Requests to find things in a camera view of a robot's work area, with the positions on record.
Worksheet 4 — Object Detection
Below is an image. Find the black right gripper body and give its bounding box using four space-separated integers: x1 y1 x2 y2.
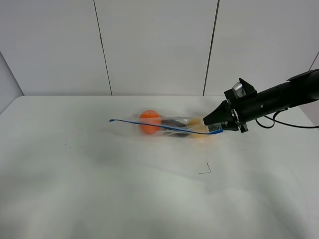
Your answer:
224 89 248 133

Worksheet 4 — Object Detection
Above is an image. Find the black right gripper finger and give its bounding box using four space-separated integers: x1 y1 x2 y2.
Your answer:
203 101 237 131

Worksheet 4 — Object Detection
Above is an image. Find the clear zip bag blue seal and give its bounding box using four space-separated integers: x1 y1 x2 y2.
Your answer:
108 110 223 138

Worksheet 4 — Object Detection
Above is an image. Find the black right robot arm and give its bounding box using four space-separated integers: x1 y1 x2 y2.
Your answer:
203 69 319 133

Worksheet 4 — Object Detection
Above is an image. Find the yellow pear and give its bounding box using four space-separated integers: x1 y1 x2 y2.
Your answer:
187 118 207 138

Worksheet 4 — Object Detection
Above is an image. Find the dark purple eggplant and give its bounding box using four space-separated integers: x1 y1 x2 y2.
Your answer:
161 119 189 138

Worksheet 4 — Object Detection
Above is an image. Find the orange fruit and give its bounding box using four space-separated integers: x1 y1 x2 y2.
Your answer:
139 110 161 135

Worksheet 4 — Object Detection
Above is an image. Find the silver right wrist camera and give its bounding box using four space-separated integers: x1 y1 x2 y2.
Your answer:
232 78 257 98

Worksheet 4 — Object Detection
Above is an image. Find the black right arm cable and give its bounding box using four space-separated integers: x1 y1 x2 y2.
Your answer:
255 109 319 129

